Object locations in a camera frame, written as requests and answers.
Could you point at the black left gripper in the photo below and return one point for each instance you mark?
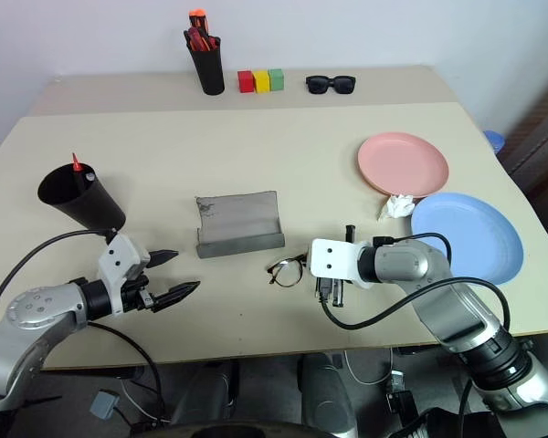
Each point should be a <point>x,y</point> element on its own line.
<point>137,292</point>

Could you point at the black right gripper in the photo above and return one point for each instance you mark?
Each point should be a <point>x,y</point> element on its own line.
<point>332,292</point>

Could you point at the tortoise frame eyeglasses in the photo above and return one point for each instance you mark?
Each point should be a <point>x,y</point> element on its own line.
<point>283,273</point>

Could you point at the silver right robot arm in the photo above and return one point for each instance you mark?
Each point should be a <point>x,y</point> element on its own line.
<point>456,310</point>

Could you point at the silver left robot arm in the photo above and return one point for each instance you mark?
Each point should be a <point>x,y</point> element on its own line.
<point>36,310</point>

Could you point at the grey open glasses case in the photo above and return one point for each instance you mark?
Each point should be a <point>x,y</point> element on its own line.
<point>239,219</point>

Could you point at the black tapered cup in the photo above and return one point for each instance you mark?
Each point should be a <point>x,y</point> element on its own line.
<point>91,205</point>

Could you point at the black tool holder cup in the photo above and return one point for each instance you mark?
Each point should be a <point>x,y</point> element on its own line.
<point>208,70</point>

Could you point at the crumpled white tissue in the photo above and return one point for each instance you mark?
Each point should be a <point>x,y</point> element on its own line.
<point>398,207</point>

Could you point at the pink plate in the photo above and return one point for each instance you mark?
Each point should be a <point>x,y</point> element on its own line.
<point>402,162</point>

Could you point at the blue plate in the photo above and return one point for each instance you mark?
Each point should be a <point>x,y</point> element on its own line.
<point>470,237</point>

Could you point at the grey capped marker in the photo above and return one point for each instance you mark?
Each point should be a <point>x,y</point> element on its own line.
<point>90,176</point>

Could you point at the red marker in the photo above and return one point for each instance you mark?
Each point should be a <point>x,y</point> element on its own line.
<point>76,166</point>

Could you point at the small grey box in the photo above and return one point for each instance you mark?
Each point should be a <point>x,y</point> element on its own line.
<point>105,404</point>

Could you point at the black sunglasses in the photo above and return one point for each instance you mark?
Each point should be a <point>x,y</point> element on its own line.
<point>331,85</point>

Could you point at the dark rounded robot leg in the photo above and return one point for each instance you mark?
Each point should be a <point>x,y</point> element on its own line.
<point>324,392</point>

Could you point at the green cube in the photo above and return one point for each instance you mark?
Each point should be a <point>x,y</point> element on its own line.
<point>277,79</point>

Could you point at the black floor device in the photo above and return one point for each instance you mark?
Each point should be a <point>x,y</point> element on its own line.
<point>402,397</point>

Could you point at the blue round lid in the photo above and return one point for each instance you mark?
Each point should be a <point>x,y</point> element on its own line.
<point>494,140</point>

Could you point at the yellow cube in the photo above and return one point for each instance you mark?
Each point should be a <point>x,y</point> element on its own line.
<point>261,82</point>

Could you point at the red cube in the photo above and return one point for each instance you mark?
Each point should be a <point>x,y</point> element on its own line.
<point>245,82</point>

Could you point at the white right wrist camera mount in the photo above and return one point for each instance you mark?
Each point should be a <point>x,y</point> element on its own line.
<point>333,264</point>

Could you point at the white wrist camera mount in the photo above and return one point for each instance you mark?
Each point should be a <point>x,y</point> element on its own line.
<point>119,260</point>
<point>333,264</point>

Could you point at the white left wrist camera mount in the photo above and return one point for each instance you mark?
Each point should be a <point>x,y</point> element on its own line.
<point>119,260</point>

